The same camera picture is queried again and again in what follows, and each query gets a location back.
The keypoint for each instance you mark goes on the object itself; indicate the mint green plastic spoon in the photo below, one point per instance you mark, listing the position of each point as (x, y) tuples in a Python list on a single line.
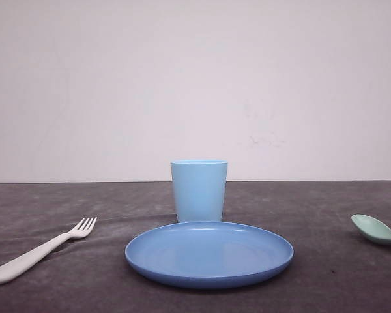
[(372, 229)]

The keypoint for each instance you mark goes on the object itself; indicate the blue plastic plate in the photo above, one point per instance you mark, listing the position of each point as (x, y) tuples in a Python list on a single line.
[(209, 255)]

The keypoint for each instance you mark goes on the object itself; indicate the light blue plastic cup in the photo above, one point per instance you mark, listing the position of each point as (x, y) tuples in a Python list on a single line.
[(199, 189)]

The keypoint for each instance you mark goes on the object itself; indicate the white plastic fork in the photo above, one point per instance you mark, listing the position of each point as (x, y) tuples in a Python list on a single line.
[(16, 267)]

